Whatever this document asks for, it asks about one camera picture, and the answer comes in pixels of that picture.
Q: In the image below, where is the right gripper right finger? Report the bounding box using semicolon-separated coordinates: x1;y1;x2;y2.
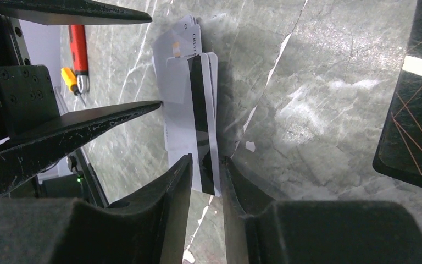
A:
220;157;422;263

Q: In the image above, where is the black credit card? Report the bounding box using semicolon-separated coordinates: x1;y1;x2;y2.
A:
373;1;422;188

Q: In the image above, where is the silver credit card stack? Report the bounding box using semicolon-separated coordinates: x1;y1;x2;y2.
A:
152;15;221;196

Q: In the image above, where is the red adjustable wrench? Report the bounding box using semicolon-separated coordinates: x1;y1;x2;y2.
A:
68;25;90;94

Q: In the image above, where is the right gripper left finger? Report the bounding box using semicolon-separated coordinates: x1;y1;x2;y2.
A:
0;154;192;263

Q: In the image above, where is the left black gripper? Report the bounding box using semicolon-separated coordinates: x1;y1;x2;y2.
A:
0;0;162;197

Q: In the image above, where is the yellow handled screwdriver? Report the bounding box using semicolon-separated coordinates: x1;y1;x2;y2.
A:
61;67;86;106

